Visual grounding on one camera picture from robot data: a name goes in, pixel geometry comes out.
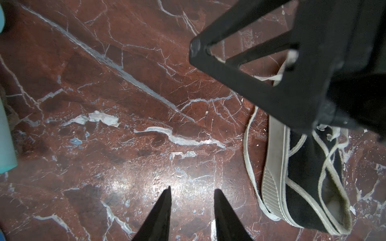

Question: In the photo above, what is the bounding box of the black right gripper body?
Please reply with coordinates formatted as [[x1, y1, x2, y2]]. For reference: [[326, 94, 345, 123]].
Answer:
[[317, 1, 386, 142]]

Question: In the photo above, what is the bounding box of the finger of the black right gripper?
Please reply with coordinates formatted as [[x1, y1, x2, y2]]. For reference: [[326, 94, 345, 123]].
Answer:
[[189, 1, 350, 130]]

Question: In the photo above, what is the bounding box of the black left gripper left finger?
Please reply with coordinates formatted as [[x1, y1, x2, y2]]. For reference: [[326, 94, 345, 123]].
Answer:
[[132, 186, 172, 241]]

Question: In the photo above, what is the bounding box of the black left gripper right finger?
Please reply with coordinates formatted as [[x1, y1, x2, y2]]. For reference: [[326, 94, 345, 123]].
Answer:
[[214, 189, 253, 241]]

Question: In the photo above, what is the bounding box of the black white canvas sneaker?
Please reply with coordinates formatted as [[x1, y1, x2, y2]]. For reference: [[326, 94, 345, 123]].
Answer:
[[261, 117, 352, 236]]

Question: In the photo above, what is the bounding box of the light blue toy shovel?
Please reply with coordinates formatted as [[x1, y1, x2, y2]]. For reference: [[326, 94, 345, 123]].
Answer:
[[0, 2, 18, 175]]

